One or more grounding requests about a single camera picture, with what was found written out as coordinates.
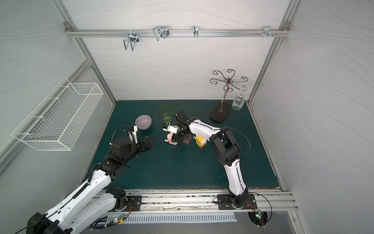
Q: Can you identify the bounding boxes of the clear wine glass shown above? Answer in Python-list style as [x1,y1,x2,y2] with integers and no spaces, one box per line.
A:
[232,85,247,111]

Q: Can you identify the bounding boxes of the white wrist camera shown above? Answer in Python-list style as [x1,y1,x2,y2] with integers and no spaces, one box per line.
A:
[128,125,138,143]
[163,124,179,134]

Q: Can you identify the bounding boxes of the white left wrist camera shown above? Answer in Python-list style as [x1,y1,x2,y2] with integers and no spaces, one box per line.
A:
[128,125,138,143]

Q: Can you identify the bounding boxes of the yellow pencil sharpener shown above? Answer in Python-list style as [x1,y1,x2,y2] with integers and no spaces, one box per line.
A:
[194,135,207,148]

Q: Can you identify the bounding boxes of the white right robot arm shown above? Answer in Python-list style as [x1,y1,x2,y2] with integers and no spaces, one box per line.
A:
[172,111,249,209]

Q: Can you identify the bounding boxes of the metal hook clip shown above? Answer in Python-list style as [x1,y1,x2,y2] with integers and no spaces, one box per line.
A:
[192,26,199,38]
[123,31,139,51]
[253,26,279,38]
[153,25,170,41]

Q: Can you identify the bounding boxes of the white slotted cable duct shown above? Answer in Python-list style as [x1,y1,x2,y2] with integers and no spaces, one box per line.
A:
[119,212,237,224]

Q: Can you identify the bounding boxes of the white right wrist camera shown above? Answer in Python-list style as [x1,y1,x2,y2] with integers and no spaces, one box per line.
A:
[163,124,179,134]

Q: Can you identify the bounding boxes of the lilac ceramic bowl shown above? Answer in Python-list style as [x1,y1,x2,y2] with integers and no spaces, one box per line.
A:
[135,115,152,130]

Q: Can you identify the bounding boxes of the copper glass holder stand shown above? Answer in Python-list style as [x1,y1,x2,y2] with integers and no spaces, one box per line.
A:
[209,69,249,122]

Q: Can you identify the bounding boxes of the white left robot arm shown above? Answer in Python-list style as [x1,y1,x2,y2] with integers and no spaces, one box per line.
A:
[26,127,154,234]

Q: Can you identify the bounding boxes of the green glass tumbler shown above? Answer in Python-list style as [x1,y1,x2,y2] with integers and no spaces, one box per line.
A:
[158,104,173,124]

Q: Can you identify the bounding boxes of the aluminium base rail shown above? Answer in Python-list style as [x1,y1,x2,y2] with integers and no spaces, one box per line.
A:
[126,188,299,213]

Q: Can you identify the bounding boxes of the white wire basket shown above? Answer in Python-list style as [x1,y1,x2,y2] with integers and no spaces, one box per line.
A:
[11,78,103,151]

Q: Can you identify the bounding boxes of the red transparent tray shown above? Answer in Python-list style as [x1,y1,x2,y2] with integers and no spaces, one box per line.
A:
[182,135,191,144]

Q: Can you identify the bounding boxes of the aluminium top rail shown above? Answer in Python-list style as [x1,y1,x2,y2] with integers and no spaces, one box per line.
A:
[65,28,291,39]

